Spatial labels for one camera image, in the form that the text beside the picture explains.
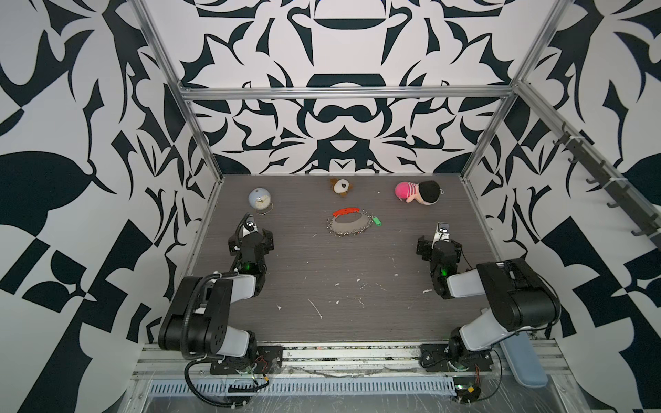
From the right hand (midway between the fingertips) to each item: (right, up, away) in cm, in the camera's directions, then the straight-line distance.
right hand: (441, 236), depth 93 cm
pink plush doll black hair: (0, +16, +15) cm, 22 cm away
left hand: (-68, +3, -4) cm, 68 cm away
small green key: (-21, +4, +12) cm, 24 cm away
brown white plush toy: (-35, +19, +19) cm, 44 cm away
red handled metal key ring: (-32, +4, +12) cm, 34 cm away
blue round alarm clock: (-67, +14, +9) cm, 69 cm away
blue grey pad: (+15, -33, -19) cm, 41 cm away
